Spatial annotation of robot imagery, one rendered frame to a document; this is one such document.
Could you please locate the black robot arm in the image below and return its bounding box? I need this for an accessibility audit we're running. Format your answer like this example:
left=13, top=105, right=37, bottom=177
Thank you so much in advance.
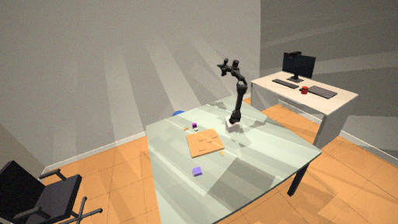
left=222, top=60, right=247, bottom=125

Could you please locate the purple rectangular block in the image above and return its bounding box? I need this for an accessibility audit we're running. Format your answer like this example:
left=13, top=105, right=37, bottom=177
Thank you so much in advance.
left=193, top=166, right=202, bottom=177

